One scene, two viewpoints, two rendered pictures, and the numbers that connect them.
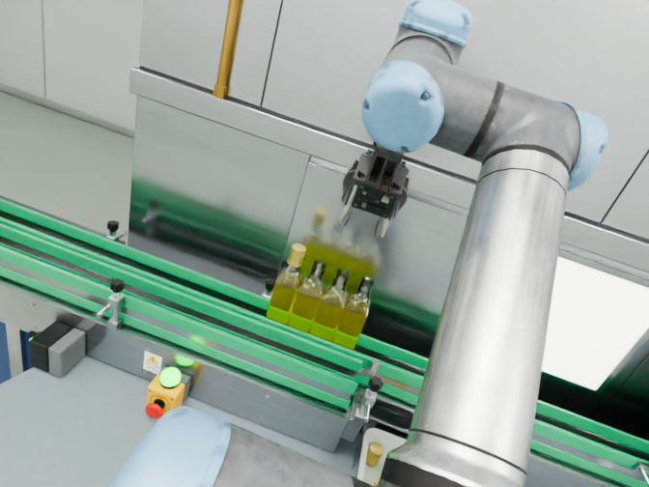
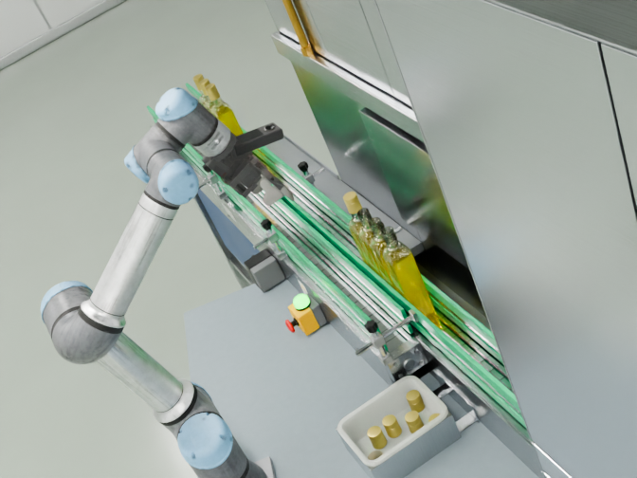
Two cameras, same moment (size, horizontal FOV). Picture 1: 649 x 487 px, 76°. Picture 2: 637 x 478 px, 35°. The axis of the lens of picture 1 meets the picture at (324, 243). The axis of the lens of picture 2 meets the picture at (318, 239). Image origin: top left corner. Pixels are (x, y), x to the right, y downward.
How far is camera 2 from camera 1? 2.06 m
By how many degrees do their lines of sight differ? 61
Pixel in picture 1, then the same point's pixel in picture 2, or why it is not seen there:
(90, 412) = (266, 320)
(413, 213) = (422, 159)
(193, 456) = (57, 289)
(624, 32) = not seen: outside the picture
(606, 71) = not seen: hidden behind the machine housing
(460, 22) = (162, 114)
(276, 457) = (72, 294)
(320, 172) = (367, 119)
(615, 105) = not seen: hidden behind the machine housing
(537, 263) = (122, 243)
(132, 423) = (283, 334)
